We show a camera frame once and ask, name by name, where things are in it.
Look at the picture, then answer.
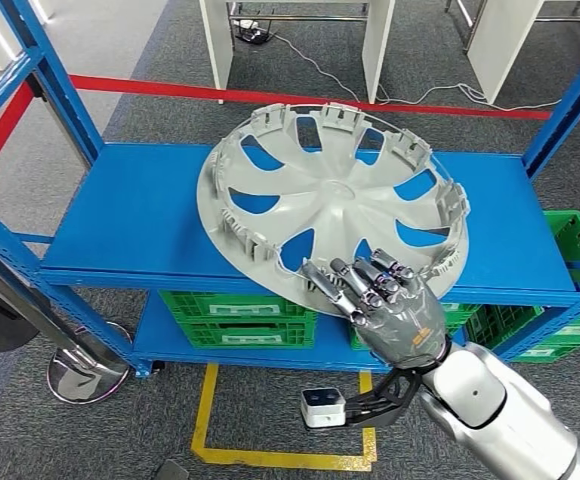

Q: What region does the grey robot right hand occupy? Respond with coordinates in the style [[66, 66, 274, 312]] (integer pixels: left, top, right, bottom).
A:
[[301, 248, 448, 370]]

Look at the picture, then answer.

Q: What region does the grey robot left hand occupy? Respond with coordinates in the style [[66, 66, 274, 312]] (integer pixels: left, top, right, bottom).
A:
[[152, 458, 190, 480]]

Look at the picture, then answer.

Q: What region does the black power strip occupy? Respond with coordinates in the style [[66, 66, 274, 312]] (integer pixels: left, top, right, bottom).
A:
[[233, 19, 273, 46]]

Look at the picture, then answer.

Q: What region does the short red barrier belt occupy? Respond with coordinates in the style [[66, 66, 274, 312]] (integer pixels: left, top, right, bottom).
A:
[[0, 82, 39, 193]]

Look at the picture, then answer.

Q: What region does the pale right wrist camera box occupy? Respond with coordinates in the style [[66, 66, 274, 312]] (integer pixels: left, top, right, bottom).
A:
[[300, 387, 347, 431]]

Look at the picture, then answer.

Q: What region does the blue metal shelf rack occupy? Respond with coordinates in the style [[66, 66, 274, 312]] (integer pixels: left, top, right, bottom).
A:
[[0, 0, 580, 379]]

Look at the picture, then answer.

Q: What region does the white floor cable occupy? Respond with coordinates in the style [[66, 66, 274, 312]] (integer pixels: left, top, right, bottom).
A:
[[270, 33, 580, 113]]

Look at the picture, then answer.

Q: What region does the chrome stanchion post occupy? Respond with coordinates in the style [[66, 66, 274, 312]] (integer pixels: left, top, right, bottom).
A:
[[0, 235, 132, 407], [30, 72, 94, 170]]

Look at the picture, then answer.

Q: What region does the black stanchion post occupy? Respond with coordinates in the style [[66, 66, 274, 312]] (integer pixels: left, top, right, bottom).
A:
[[0, 284, 41, 354]]

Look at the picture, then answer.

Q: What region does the folded green crate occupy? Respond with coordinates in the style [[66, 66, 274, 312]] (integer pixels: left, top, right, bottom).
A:
[[464, 304, 541, 362]]

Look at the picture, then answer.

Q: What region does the grey plastic wheel cover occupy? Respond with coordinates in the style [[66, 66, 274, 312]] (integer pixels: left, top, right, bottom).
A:
[[196, 102, 471, 318]]

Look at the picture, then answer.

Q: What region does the long red barrier belt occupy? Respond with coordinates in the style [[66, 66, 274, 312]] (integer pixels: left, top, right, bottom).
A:
[[70, 74, 580, 126]]

